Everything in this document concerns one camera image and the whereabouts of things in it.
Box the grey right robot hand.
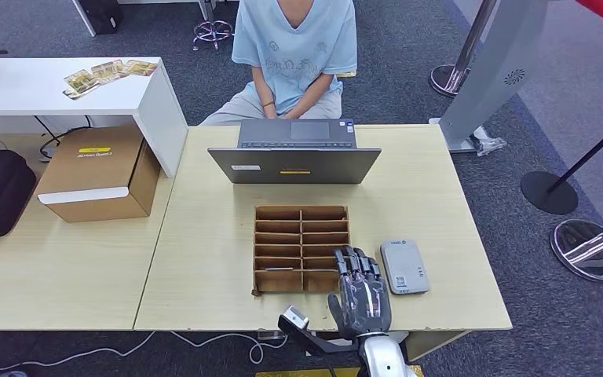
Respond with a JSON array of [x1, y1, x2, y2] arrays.
[[327, 245, 393, 339]]

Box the grey card reader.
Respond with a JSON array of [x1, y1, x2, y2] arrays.
[[380, 239, 431, 296]]

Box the wooden card organizer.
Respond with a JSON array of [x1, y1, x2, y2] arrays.
[[251, 204, 350, 298]]

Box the person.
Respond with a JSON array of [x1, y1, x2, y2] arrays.
[[199, 0, 359, 126]]

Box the autumn print card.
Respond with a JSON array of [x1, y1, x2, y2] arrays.
[[90, 60, 126, 84], [63, 68, 100, 100]]

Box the yellow floor tape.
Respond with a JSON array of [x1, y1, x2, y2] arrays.
[[254, 366, 425, 377]]

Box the grey laptop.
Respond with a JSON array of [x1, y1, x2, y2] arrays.
[[207, 118, 382, 185]]

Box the clear plastic wrap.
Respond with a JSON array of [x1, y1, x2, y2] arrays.
[[467, 124, 508, 157]]

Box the silver kiosk stand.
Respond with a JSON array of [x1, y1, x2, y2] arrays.
[[429, 0, 550, 155]]

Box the cardboard box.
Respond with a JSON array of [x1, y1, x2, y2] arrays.
[[35, 124, 162, 224]]

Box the chrome stool base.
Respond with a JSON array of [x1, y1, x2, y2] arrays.
[[193, 20, 234, 53]]

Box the black computer tower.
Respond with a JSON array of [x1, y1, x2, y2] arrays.
[[78, 0, 124, 35]]

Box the white desk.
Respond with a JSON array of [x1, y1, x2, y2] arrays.
[[0, 56, 189, 180]]

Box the black camera bracket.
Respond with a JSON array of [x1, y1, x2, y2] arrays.
[[278, 314, 365, 355]]

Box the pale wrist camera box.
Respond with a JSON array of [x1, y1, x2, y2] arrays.
[[283, 306, 310, 330]]

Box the black stanchion post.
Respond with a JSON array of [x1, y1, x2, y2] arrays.
[[521, 109, 603, 216]]

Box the chrome stanchion post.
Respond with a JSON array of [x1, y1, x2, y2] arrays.
[[429, 0, 498, 98], [550, 215, 603, 283]]

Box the white floor cable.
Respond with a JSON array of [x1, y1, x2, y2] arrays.
[[0, 330, 290, 372]]

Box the black power cable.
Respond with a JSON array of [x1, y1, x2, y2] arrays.
[[35, 115, 93, 161]]

